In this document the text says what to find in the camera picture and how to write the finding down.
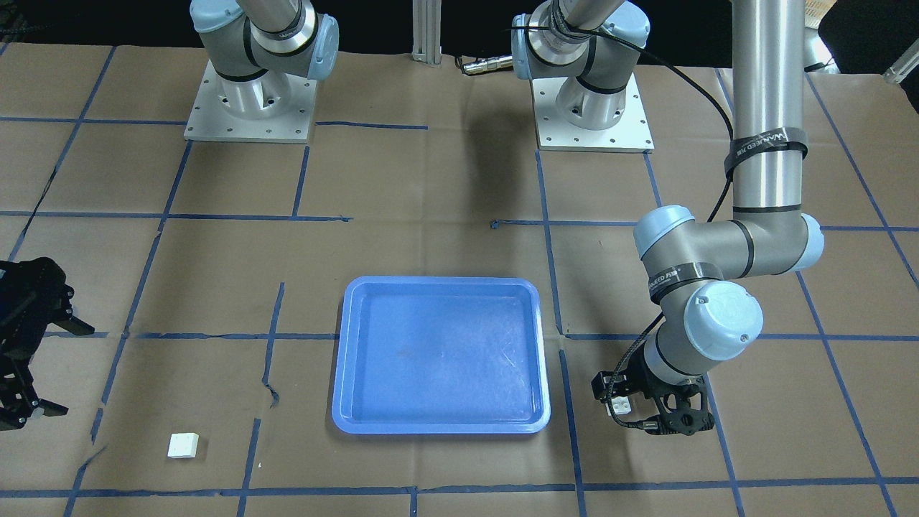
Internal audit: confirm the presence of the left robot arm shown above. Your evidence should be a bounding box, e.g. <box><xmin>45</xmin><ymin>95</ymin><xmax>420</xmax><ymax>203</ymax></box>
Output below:
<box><xmin>510</xmin><ymin>1</ymin><xmax>824</xmax><ymax>435</ymax></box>

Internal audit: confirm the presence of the aluminium frame post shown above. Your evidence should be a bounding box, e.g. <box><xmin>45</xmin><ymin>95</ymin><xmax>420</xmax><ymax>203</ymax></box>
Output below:
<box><xmin>411</xmin><ymin>0</ymin><xmax>442</xmax><ymax>67</ymax></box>

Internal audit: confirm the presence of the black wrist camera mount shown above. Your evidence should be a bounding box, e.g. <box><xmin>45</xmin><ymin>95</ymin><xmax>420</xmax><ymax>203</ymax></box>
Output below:
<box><xmin>591</xmin><ymin>371</ymin><xmax>715</xmax><ymax>436</ymax></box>

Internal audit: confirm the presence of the blue plastic tray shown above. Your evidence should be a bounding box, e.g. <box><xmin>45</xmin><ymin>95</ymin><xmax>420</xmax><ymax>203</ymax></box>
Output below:
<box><xmin>330</xmin><ymin>276</ymin><xmax>551</xmax><ymax>435</ymax></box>

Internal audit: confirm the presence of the white block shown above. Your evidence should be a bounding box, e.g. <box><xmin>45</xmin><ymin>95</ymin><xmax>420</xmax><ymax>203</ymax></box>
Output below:
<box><xmin>167</xmin><ymin>432</ymin><xmax>200</xmax><ymax>459</ymax></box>
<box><xmin>606</xmin><ymin>396</ymin><xmax>633</xmax><ymax>418</ymax></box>

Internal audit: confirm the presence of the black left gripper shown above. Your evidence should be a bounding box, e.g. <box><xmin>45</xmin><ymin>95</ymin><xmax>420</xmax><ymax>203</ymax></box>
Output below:
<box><xmin>629</xmin><ymin>352</ymin><xmax>708</xmax><ymax>424</ymax></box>

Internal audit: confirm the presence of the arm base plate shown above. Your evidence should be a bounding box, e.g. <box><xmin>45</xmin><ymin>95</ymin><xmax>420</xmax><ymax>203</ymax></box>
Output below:
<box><xmin>184</xmin><ymin>62</ymin><xmax>319</xmax><ymax>144</ymax></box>
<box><xmin>531</xmin><ymin>75</ymin><xmax>656</xmax><ymax>154</ymax></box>

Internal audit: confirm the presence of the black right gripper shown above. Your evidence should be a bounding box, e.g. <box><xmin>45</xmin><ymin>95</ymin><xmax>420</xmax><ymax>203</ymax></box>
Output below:
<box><xmin>1</xmin><ymin>256</ymin><xmax>95</xmax><ymax>432</ymax></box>

